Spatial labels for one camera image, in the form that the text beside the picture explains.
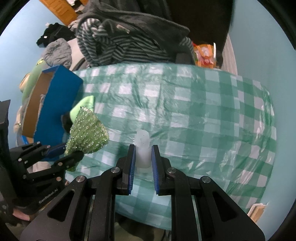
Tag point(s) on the white sock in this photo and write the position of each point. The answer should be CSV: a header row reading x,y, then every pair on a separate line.
x,y
143,148

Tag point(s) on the lime green cloth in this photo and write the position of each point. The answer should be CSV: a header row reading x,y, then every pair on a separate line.
x,y
85,103

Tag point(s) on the dark grey fleece jacket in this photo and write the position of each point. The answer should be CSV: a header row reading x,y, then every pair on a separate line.
x,y
143,20

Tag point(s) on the grey puffer jacket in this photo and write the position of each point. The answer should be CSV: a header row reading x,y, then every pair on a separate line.
x,y
57,53

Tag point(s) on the black hanging coat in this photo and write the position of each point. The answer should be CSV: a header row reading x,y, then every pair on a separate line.
x,y
203,20

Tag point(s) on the black clothes pile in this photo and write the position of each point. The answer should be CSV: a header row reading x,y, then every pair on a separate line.
x,y
55,32

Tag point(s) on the green checked tablecloth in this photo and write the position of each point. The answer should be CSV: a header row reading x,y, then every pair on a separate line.
x,y
196,115

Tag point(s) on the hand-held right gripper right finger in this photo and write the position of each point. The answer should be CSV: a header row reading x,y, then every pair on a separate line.
x,y
155,170

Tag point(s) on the blue cardboard box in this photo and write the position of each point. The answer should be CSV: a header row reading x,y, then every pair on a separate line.
x,y
57,104

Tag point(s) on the white bedding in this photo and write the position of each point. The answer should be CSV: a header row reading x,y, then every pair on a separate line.
x,y
75,54

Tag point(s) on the grey striped sweater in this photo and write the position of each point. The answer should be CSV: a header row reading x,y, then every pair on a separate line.
x,y
129,49

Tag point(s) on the orange bag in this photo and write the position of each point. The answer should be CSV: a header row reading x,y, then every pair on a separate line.
x,y
203,55

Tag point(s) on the person's left hand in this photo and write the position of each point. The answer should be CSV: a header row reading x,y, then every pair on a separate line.
x,y
22,214

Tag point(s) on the beige cardboard piece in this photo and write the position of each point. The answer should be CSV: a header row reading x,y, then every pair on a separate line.
x,y
256,209

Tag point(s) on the small black cloth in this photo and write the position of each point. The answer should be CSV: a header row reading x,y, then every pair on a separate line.
x,y
67,122

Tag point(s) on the wooden wardrobe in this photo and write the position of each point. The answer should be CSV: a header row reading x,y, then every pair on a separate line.
x,y
60,9

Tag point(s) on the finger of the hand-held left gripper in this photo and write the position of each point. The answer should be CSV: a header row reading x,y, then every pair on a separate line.
x,y
67,160
56,151

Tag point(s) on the green glittery cloth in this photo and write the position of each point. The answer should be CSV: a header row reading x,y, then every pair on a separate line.
x,y
87,132

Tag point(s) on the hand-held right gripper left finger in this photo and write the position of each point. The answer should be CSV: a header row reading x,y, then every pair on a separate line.
x,y
131,170

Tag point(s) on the white radiator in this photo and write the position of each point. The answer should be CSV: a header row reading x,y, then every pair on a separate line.
x,y
230,55

